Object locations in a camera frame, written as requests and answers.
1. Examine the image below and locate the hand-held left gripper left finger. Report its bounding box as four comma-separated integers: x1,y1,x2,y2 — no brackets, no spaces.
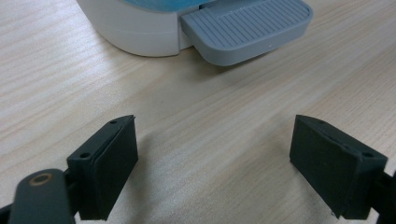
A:
66,114,139,221

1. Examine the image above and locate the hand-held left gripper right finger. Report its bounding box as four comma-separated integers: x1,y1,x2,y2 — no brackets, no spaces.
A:
289,114,389,220

